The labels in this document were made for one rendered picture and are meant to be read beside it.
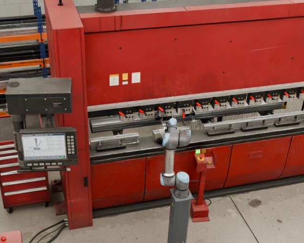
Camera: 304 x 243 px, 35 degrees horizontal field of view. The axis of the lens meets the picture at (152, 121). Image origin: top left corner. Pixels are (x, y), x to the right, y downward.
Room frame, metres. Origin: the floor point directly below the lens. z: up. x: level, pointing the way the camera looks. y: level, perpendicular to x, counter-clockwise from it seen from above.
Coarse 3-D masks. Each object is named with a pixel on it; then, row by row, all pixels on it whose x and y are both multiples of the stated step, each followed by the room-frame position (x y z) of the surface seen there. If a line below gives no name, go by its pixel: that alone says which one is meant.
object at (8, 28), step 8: (16, 16) 5.74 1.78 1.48; (24, 16) 5.77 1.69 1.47; (32, 16) 5.78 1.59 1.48; (0, 24) 5.51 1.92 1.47; (8, 24) 5.52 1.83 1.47; (16, 24) 5.53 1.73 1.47; (24, 24) 5.55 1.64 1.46; (32, 24) 5.58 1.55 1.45; (0, 32) 5.30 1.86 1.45; (8, 32) 5.33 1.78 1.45; (16, 32) 5.36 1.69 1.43; (24, 32) 5.39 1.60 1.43; (32, 32) 5.42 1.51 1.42
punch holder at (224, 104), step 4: (220, 96) 4.23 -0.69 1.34; (224, 96) 4.24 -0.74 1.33; (228, 96) 4.26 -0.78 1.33; (212, 100) 4.28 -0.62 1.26; (216, 100) 4.22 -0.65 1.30; (220, 100) 4.23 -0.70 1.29; (224, 100) 4.25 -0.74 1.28; (228, 100) 4.26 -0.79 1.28; (212, 104) 4.28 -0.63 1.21; (216, 104) 4.22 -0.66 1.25; (224, 104) 4.24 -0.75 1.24; (216, 108) 4.22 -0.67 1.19; (220, 108) 4.23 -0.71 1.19; (224, 108) 4.25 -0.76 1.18
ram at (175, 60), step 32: (96, 32) 3.88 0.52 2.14; (128, 32) 3.94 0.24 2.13; (160, 32) 4.03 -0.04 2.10; (192, 32) 4.12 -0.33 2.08; (224, 32) 4.22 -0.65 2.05; (256, 32) 4.32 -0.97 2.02; (288, 32) 4.42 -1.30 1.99; (96, 64) 3.86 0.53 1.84; (128, 64) 3.94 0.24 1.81; (160, 64) 4.03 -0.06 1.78; (192, 64) 4.13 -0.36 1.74; (224, 64) 4.23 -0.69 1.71; (256, 64) 4.33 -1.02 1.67; (288, 64) 4.44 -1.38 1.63; (96, 96) 3.85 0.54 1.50; (128, 96) 3.95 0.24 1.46; (160, 96) 4.04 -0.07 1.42
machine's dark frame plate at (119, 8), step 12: (168, 0) 4.31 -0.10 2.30; (180, 0) 4.32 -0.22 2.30; (192, 0) 4.34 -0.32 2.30; (204, 0) 4.35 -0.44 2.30; (216, 0) 4.37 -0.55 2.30; (228, 0) 4.38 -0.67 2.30; (240, 0) 4.40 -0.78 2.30; (252, 0) 4.41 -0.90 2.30; (264, 0) 4.43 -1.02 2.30; (84, 12) 3.93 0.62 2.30; (96, 12) 3.94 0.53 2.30
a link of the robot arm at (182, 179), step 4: (180, 172) 3.39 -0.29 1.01; (184, 172) 3.40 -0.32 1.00; (176, 176) 3.34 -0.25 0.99; (180, 176) 3.33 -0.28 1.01; (184, 176) 3.34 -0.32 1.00; (188, 176) 3.35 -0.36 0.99; (176, 180) 3.31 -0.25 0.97; (180, 180) 3.30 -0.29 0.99; (184, 180) 3.30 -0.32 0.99; (188, 180) 3.33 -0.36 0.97; (176, 184) 3.30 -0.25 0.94; (180, 184) 3.30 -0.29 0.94; (184, 184) 3.30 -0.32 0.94; (188, 184) 3.33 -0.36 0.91; (180, 188) 3.30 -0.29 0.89; (184, 188) 3.30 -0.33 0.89
